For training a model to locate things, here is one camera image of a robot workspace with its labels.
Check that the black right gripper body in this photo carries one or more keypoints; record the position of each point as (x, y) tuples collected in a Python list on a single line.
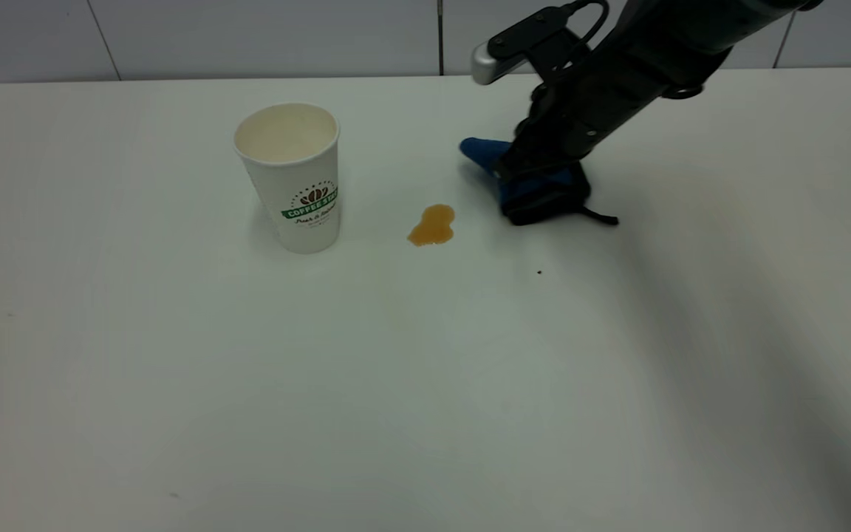
[(573, 118)]

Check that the blue cloth with black edge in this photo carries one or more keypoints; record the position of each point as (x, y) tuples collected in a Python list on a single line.
[(486, 151)]

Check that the white paper coffee cup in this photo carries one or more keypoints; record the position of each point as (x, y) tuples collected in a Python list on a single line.
[(300, 185)]

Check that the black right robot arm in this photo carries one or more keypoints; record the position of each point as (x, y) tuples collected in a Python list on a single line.
[(677, 37)]

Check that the brown liquid spill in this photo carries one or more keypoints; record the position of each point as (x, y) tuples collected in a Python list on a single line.
[(433, 227)]

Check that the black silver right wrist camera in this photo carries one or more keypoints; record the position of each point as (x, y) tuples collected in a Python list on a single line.
[(518, 44)]

